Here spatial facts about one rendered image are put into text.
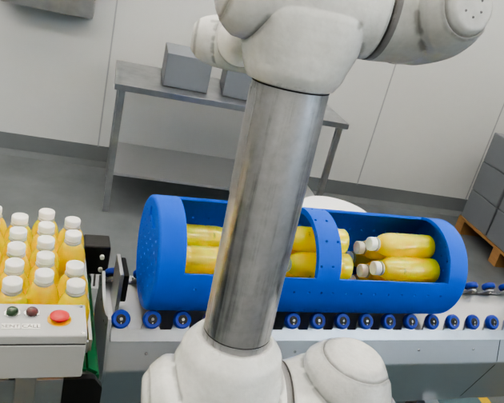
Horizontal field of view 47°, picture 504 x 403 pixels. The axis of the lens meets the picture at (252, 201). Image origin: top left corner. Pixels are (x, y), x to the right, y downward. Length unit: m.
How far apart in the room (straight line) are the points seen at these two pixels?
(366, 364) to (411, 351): 0.88
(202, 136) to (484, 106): 2.55
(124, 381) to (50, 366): 0.37
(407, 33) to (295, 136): 0.18
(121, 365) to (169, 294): 0.22
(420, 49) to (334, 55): 0.11
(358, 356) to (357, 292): 0.62
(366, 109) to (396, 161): 0.60
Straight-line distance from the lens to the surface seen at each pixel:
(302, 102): 0.71
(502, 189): 5.09
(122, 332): 1.46
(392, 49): 0.74
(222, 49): 1.20
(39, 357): 1.18
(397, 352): 1.78
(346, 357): 0.93
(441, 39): 0.72
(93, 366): 1.41
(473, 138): 5.73
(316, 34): 0.68
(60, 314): 1.19
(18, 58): 4.74
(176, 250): 1.33
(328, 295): 1.52
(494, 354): 2.01
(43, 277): 1.31
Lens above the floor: 1.81
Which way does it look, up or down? 22 degrees down
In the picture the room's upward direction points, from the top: 14 degrees clockwise
